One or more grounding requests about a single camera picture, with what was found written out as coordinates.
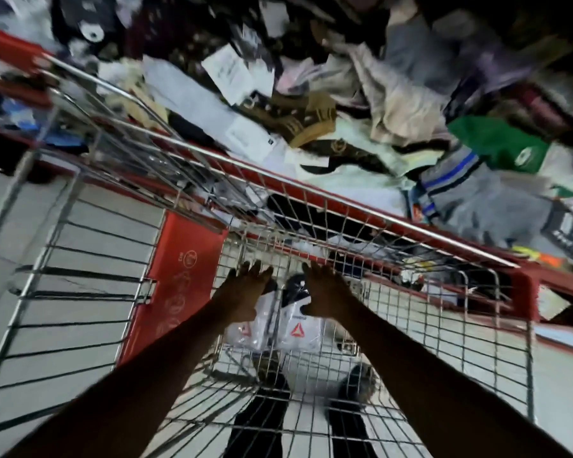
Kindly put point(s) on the person's left hand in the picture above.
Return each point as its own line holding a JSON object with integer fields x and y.
{"x": 243, "y": 295}

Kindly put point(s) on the person's right leg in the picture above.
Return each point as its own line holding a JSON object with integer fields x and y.
{"x": 351, "y": 431}

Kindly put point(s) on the person's left fingers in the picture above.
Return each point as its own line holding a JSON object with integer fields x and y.
{"x": 256, "y": 272}

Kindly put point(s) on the green garment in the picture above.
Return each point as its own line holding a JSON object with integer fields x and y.
{"x": 496, "y": 143}

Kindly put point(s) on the person's left forearm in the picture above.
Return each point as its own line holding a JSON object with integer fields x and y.
{"x": 138, "y": 381}

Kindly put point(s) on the white plastic garment packet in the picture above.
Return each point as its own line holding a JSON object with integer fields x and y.
{"x": 248, "y": 334}

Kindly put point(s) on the person's right shoe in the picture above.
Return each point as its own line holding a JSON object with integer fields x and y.
{"x": 358, "y": 383}

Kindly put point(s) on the person's shoe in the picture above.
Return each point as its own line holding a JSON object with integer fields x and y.
{"x": 272, "y": 374}
{"x": 358, "y": 383}

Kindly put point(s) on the white and black garment packet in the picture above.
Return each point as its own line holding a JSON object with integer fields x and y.
{"x": 298, "y": 331}

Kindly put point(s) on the grey blue-striped sweatshirt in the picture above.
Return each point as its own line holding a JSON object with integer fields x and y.
{"x": 487, "y": 205}

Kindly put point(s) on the beige garment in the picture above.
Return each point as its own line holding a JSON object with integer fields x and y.
{"x": 401, "y": 100}

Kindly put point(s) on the person's left leg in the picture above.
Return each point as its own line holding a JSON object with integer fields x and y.
{"x": 258, "y": 424}

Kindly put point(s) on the person's leg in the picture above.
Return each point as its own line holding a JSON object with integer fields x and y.
{"x": 351, "y": 431}
{"x": 258, "y": 424}

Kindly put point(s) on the person's left shoe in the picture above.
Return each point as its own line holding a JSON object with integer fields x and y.
{"x": 272, "y": 374}

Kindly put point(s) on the white paper tag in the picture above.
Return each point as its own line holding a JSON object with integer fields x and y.
{"x": 229, "y": 73}

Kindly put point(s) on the pile of mixed clothes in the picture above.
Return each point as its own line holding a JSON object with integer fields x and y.
{"x": 315, "y": 66}

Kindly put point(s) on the person's right forearm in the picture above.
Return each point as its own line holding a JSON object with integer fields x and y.
{"x": 439, "y": 381}

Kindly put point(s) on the person's right thumb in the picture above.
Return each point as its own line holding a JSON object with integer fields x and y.
{"x": 307, "y": 310}

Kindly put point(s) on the red metal clothes bin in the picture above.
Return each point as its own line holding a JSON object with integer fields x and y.
{"x": 525, "y": 286}

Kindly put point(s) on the red plastic cart seat flap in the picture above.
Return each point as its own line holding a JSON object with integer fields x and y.
{"x": 186, "y": 276}

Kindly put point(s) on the person's right hand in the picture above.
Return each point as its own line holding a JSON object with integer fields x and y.
{"x": 332, "y": 295}

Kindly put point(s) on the brown patterned garment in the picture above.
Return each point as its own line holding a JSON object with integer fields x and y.
{"x": 305, "y": 121}

